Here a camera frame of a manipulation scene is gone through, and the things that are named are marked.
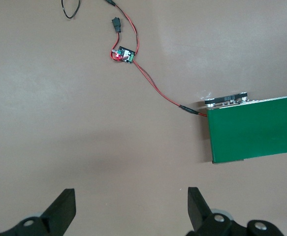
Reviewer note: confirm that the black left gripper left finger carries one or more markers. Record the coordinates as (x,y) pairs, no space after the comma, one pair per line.
(62,209)

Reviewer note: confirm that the small black circuit board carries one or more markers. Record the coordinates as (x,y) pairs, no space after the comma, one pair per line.
(126,54)

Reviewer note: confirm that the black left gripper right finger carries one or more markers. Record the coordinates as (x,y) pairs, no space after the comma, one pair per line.
(197,209)

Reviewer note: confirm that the green conveyor belt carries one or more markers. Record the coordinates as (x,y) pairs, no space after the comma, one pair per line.
(256,130)

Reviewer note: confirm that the black plug connector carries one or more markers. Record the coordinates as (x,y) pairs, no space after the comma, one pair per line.
(116,24)

